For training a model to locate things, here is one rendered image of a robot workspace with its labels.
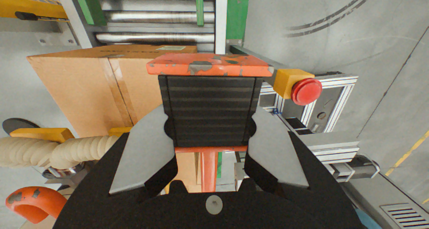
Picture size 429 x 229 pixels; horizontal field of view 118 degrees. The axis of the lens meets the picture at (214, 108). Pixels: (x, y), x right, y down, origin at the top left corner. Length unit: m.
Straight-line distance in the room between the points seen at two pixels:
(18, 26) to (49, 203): 1.36
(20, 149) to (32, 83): 1.88
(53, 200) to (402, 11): 2.32
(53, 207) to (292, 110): 1.57
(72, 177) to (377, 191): 1.12
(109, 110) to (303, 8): 1.52
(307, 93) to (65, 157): 0.49
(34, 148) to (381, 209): 1.12
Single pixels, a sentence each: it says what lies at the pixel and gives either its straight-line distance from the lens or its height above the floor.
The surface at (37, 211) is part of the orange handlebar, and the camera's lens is 0.38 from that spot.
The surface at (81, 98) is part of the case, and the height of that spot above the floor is 0.95.
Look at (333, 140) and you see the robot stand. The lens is 0.77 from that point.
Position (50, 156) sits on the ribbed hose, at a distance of 0.35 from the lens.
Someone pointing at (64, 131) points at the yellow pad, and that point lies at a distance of 0.43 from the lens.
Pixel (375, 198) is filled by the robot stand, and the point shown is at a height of 1.05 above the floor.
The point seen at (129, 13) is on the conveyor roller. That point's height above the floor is 0.55.
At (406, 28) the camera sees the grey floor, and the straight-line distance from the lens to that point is 2.26.
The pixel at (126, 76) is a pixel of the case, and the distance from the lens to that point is 0.44.
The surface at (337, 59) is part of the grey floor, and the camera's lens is 1.87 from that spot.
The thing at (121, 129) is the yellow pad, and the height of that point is 1.08.
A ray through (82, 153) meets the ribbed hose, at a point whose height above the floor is 1.16.
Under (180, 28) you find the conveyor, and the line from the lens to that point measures 0.84.
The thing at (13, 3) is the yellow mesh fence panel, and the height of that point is 0.72.
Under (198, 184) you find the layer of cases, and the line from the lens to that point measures 1.59.
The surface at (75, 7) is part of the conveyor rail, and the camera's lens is 0.91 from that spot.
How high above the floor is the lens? 1.31
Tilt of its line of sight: 59 degrees down
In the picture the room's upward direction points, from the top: 174 degrees clockwise
